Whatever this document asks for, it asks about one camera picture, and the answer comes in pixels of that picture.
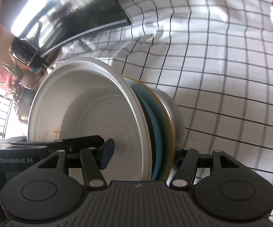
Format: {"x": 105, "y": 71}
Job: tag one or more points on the black glossy round container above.
{"x": 25, "y": 52}

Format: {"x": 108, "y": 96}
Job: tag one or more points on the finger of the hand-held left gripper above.
{"x": 79, "y": 141}

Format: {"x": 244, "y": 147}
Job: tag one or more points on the large white bowl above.
{"x": 91, "y": 113}

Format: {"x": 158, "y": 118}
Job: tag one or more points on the stainless steel bowl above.
{"x": 172, "y": 106}

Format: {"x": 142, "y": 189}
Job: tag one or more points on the computer case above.
{"x": 67, "y": 9}

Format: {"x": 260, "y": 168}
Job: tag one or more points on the blue bowl white inside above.
{"x": 157, "y": 137}

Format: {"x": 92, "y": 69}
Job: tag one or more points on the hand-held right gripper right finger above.
{"x": 176, "y": 165}

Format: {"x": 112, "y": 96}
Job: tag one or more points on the checked white tablecloth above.
{"x": 221, "y": 75}

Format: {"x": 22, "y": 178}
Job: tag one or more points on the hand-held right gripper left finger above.
{"x": 107, "y": 155}

